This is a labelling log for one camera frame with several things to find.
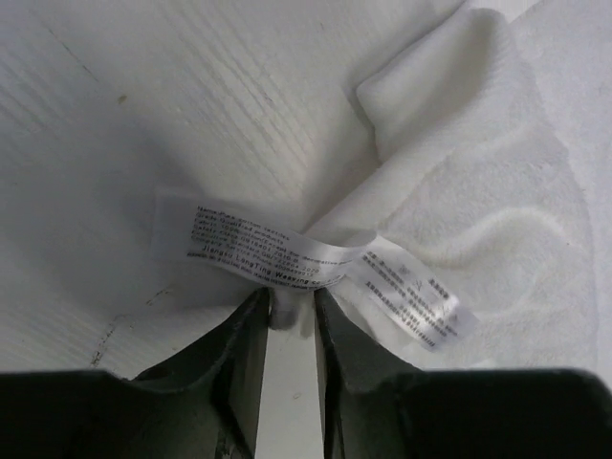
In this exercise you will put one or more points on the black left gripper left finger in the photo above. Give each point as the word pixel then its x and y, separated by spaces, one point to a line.
pixel 207 396

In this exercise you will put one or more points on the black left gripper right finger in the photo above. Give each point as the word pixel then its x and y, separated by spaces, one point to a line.
pixel 362 416

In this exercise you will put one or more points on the white towel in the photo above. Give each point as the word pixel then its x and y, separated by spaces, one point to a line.
pixel 471 245

